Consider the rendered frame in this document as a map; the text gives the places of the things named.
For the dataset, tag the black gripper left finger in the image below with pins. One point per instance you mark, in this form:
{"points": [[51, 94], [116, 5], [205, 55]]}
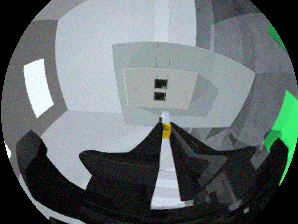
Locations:
{"points": [[139, 166]]}

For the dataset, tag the grey panel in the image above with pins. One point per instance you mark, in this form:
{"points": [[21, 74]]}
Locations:
{"points": [[199, 88]]}

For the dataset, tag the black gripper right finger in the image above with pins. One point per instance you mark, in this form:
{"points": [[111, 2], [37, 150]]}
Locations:
{"points": [[197, 165]]}

